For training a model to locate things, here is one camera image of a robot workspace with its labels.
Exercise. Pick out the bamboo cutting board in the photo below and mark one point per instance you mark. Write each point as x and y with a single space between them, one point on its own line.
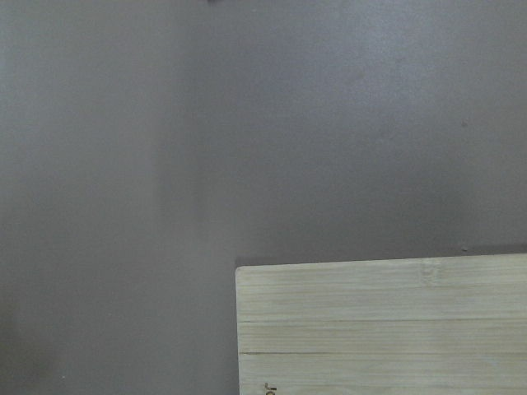
450 325

